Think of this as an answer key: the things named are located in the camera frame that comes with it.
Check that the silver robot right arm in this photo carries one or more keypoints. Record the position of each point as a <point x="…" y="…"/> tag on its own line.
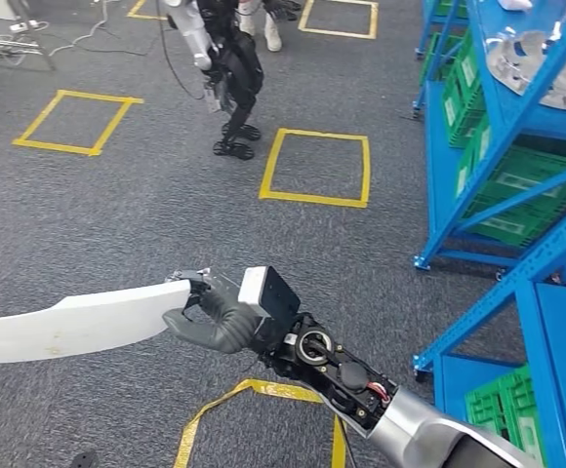
<point x="419" y="433"/>

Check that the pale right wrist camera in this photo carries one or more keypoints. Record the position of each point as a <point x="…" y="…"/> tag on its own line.
<point x="273" y="297"/>

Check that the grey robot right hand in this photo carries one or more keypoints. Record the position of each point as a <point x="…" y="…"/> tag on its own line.
<point x="224" y="326"/>

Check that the person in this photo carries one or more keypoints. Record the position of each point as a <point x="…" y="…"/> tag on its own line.
<point x="273" y="35"/>

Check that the white plastic car part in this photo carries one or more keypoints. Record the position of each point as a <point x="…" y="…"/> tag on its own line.
<point x="78" y="323"/>

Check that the black humanoid robot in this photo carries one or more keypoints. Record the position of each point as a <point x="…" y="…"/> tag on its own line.
<point x="236" y="71"/>

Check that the green plastic crate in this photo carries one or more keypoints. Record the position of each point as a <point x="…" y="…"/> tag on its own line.
<point x="517" y="206"/>
<point x="463" y="97"/>
<point x="502" y="407"/>

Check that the silver metal frame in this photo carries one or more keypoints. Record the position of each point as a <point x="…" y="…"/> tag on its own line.
<point x="5" y="46"/>

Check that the grey plastic wheel hubcap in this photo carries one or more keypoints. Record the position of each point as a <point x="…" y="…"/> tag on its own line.
<point x="556" y="77"/>

